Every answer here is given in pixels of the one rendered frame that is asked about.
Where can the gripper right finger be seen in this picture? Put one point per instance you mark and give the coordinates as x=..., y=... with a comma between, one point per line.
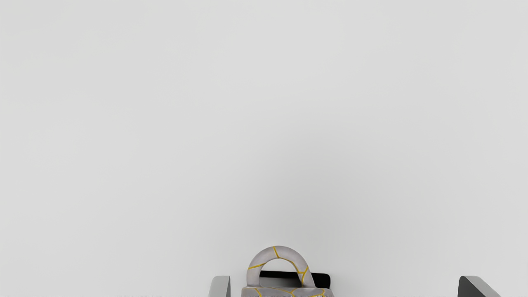
x=474, y=288

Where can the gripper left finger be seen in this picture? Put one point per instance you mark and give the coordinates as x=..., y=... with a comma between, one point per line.
x=220, y=287

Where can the grey mug with gold cracks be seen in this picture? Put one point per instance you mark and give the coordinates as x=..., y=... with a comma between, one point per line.
x=284, y=252

